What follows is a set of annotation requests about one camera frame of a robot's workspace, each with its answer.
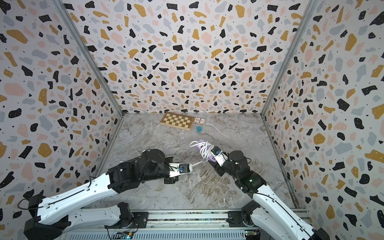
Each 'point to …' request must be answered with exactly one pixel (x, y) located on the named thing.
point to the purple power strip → (211, 156)
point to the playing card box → (199, 120)
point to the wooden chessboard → (176, 120)
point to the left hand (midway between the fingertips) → (188, 165)
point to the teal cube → (199, 128)
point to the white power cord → (204, 151)
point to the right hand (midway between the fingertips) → (215, 156)
